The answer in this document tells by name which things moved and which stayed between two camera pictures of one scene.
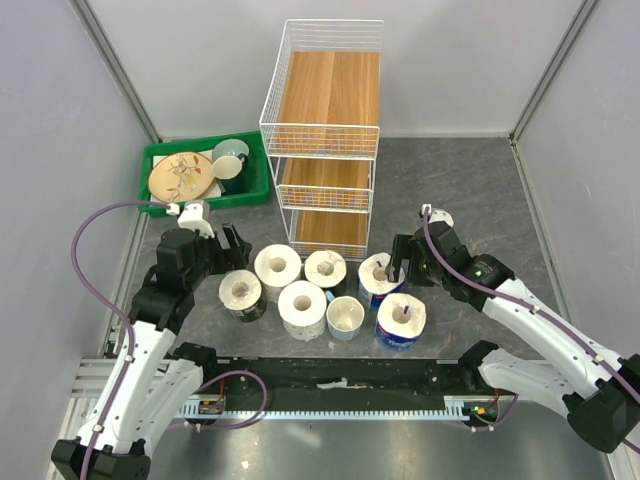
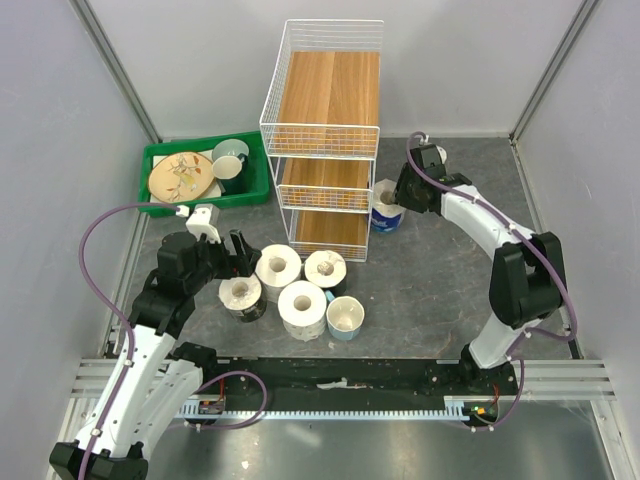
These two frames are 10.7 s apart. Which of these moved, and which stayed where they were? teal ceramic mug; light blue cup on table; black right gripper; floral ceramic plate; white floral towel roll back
Moved: black right gripper
Stayed: white floral towel roll back; light blue cup on table; teal ceramic mug; floral ceramic plate
